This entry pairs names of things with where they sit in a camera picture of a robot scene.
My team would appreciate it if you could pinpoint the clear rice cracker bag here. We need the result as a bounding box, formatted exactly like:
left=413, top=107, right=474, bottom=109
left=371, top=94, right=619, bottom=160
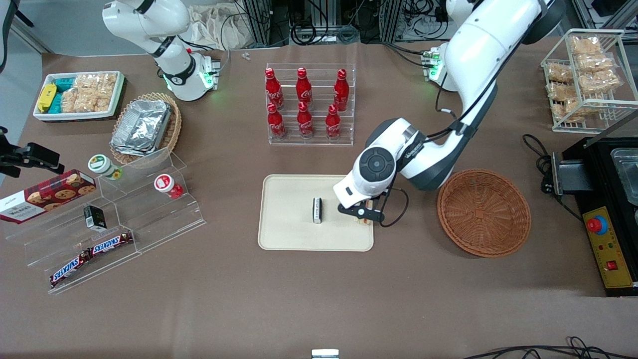
left=75, top=74, right=118, bottom=96
left=61, top=90, right=108, bottom=113

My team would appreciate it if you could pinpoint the white wire rack basket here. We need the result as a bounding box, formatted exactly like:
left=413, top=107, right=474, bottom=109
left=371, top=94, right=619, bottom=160
left=541, top=29, right=638, bottom=134

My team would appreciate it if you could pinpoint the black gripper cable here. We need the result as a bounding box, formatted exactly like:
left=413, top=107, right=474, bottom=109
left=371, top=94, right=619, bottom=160
left=378, top=187, right=410, bottom=228

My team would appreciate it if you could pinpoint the cream plastic tray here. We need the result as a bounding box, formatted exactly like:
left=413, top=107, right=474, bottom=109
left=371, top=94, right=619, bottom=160
left=258, top=174, right=374, bottom=252

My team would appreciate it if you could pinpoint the red lidded yogurt cup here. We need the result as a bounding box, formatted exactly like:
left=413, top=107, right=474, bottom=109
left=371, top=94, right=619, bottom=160
left=154, top=174, right=184, bottom=200

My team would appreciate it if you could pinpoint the black sealing machine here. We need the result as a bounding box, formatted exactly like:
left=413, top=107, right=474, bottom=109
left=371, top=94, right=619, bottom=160
left=551, top=112, right=638, bottom=298

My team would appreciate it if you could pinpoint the green lidded sunflower cup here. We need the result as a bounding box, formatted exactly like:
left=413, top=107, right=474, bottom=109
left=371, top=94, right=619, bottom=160
left=88, top=155, right=123, bottom=181

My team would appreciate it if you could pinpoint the foil container stack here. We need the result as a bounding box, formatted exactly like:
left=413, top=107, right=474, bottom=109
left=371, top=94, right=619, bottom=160
left=110, top=100, right=173, bottom=157

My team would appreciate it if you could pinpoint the large brown wicker basket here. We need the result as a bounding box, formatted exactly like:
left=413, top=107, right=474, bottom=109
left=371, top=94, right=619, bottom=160
left=437, top=169, right=532, bottom=258

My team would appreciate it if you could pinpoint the white crumpled cloth bag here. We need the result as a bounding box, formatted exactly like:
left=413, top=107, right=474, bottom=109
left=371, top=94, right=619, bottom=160
left=188, top=4, right=261, bottom=51

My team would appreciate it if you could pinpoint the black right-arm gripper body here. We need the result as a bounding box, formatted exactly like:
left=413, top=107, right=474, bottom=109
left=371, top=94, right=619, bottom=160
left=0, top=126, right=23, bottom=159

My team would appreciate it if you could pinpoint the white rectangular snack bin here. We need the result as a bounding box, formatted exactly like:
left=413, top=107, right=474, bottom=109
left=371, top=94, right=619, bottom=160
left=32, top=71, right=126, bottom=122

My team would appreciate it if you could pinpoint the black floor cable bundle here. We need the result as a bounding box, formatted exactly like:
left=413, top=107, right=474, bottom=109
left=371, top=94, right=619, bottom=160
left=464, top=337, right=638, bottom=359

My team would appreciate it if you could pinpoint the clear acrylic stepped display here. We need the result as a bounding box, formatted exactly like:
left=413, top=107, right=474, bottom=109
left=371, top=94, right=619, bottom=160
left=5, top=147, right=206, bottom=295

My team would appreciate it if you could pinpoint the red Coca-Cola bottle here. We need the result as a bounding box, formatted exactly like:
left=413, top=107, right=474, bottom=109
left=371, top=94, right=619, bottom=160
left=333, top=69, right=350, bottom=112
left=296, top=67, right=313, bottom=111
left=265, top=68, right=284, bottom=110
left=325, top=104, right=342, bottom=140
left=268, top=102, right=287, bottom=140
left=297, top=102, right=315, bottom=139

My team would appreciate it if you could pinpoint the tan sandwich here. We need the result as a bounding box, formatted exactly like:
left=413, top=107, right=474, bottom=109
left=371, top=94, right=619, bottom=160
left=356, top=198, right=375, bottom=226

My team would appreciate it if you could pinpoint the small light wicker basket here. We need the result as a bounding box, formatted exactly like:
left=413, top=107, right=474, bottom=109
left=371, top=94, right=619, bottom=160
left=111, top=92, right=182, bottom=166

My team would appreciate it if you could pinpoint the black machine power cable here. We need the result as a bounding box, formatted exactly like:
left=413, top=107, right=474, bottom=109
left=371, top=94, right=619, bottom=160
left=522, top=134, right=555, bottom=194

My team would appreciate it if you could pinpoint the Walkers tartan cookie box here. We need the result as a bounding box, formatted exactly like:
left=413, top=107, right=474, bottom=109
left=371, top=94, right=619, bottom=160
left=0, top=170, right=97, bottom=225

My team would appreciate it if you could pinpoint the Snickers chocolate bar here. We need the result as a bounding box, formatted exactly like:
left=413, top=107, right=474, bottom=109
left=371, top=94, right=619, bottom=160
left=90, top=232, right=134, bottom=256
left=50, top=251, right=92, bottom=289

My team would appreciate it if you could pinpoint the clear acrylic bottle rack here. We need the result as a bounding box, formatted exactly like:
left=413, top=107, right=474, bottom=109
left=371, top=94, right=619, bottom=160
left=266, top=63, right=356, bottom=146

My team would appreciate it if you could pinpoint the clear fried snack bag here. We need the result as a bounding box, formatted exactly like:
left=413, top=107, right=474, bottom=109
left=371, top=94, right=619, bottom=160
left=570, top=36, right=603, bottom=55
left=578, top=70, right=622, bottom=95
left=546, top=62, right=574, bottom=83
left=563, top=97, right=599, bottom=121
left=576, top=52, right=614, bottom=73
left=548, top=82, right=579, bottom=101

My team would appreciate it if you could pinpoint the yellow snack pack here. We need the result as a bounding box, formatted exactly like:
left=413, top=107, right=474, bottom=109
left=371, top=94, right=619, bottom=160
left=37, top=84, right=57, bottom=113

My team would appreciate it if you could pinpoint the small black carton box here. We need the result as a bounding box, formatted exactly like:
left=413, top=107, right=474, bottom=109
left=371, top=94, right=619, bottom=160
left=83, top=205, right=107, bottom=232

